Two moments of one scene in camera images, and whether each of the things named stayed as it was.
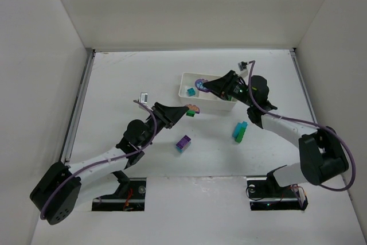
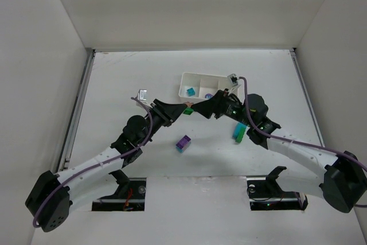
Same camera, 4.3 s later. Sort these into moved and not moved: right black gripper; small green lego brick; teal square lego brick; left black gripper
Moved: right black gripper
Not moved: left black gripper; teal square lego brick; small green lego brick
